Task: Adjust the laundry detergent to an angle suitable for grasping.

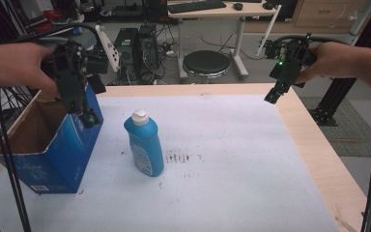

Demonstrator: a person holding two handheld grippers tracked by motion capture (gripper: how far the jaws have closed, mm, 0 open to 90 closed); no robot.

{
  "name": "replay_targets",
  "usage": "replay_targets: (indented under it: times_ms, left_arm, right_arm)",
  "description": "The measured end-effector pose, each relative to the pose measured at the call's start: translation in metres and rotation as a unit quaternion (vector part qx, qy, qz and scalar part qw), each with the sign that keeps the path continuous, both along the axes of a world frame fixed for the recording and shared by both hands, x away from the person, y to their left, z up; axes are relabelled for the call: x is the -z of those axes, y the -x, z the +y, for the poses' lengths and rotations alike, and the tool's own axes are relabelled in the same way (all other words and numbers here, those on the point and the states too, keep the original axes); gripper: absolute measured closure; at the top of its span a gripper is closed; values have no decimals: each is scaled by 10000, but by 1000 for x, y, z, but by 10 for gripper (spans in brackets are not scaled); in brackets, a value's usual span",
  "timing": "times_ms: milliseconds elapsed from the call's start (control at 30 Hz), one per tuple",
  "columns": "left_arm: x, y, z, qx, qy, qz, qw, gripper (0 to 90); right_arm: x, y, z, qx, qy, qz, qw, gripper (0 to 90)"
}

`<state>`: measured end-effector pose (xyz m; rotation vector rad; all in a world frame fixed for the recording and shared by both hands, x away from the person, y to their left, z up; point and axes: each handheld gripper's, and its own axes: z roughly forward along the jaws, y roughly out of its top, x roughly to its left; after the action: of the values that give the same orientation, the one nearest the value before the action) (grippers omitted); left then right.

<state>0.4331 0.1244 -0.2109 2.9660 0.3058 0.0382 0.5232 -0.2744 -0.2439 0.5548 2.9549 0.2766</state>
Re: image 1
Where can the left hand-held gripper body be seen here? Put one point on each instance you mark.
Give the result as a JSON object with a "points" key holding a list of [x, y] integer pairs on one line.
{"points": [[74, 61]]}

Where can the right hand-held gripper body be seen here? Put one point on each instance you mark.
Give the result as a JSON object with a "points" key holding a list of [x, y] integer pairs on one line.
{"points": [[291, 54]]}

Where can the blue cardboard box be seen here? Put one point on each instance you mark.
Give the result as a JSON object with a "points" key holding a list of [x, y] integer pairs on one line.
{"points": [[61, 154]]}

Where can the blue bottle with white cap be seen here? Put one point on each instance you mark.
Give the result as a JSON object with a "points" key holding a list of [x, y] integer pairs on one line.
{"points": [[145, 145]]}

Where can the person's right hand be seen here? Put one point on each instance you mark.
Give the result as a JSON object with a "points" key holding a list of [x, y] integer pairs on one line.
{"points": [[331, 59]]}

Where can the person's left hand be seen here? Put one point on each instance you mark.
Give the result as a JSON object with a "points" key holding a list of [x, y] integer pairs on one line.
{"points": [[29, 64]]}

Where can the blue cup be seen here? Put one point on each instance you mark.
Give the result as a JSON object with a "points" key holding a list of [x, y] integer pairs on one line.
{"points": [[77, 31]]}

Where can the round white table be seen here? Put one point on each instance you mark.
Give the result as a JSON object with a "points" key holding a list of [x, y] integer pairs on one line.
{"points": [[69, 20]]}

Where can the black computer mouse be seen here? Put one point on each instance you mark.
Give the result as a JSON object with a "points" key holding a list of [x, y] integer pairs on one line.
{"points": [[238, 6], [267, 5]]}

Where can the black computer tower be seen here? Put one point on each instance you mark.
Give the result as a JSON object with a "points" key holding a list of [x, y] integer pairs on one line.
{"points": [[148, 42], [125, 42]]}

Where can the light wooden cabinet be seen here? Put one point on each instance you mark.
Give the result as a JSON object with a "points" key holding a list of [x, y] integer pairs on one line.
{"points": [[328, 13]]}

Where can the light desk with white legs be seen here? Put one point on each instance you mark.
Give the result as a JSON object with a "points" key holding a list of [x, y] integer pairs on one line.
{"points": [[238, 13]]}

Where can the black round stool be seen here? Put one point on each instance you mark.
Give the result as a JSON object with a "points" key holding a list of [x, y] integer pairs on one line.
{"points": [[206, 63]]}

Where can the white table mat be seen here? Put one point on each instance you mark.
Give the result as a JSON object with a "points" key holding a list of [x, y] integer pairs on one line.
{"points": [[222, 161]]}

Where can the white power strip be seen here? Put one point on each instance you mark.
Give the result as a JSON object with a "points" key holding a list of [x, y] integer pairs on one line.
{"points": [[168, 52]]}

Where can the black keyboard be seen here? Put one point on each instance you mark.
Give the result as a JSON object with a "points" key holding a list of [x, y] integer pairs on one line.
{"points": [[196, 5]]}

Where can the white metal frame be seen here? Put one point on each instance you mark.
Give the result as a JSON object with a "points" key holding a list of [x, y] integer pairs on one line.
{"points": [[362, 17]]}

